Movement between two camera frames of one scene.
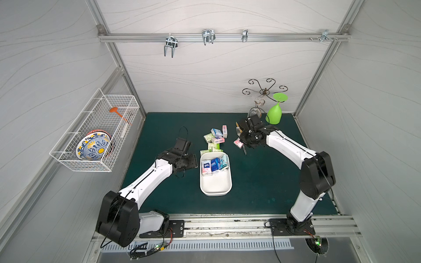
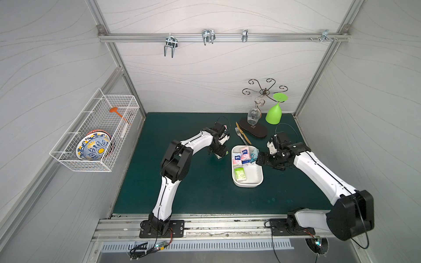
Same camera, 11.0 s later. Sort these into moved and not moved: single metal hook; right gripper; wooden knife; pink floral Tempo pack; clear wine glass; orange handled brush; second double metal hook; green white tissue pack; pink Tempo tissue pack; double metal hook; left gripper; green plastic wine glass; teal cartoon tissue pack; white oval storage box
Moved: white oval storage box; teal cartoon tissue pack; left gripper; green white tissue pack; pink floral Tempo pack; pink Tempo tissue pack; right gripper
Not moved: single metal hook; orange handled brush; clear wine glass; second double metal hook; double metal hook; green plastic wine glass; wooden knife
